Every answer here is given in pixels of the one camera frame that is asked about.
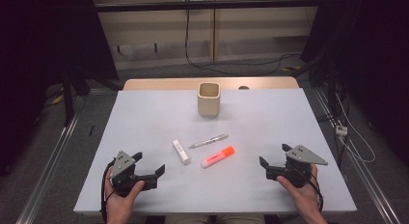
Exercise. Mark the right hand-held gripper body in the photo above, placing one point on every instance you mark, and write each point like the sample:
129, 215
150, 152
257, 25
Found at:
302, 156

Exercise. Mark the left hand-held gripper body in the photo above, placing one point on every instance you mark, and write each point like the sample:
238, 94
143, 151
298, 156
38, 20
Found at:
122, 162

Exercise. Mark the white glue stick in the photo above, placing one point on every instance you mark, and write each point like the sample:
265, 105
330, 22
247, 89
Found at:
181, 151

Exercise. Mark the orange highlighter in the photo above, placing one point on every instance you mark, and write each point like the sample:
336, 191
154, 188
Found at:
218, 156

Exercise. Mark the silver pen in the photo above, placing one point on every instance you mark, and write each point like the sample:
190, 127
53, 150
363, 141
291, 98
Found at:
209, 141

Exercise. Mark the beige square pen holder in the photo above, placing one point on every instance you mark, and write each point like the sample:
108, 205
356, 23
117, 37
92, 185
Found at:
209, 105

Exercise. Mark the person's right hand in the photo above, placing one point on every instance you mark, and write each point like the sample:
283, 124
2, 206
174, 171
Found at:
305, 198

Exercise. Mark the person's left hand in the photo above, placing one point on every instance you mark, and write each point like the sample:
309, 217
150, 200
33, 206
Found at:
119, 204

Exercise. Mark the pale grey table mat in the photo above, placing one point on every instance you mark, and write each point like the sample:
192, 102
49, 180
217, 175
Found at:
241, 127

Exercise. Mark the small black floor strip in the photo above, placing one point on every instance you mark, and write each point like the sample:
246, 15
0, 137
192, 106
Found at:
91, 130

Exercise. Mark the white power strip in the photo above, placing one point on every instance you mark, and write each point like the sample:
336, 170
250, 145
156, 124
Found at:
341, 130

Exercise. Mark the dark table grommet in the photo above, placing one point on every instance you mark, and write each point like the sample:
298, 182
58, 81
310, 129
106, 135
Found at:
244, 87

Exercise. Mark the wooden table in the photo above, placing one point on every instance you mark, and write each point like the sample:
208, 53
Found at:
160, 84

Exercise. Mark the yellow floor tape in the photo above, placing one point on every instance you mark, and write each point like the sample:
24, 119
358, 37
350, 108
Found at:
292, 68
57, 100

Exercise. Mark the black metal stand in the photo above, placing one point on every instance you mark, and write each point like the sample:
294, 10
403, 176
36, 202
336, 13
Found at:
68, 101

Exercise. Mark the beige wooden cabinet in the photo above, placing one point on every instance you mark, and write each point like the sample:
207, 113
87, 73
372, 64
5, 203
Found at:
257, 31

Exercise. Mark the black curtain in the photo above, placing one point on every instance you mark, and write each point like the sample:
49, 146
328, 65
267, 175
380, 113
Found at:
369, 56
38, 56

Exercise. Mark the black horizontal bar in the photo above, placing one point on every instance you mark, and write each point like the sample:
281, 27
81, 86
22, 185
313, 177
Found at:
193, 5

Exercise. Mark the aluminium floor rail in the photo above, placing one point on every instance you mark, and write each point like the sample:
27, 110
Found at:
48, 166
363, 172

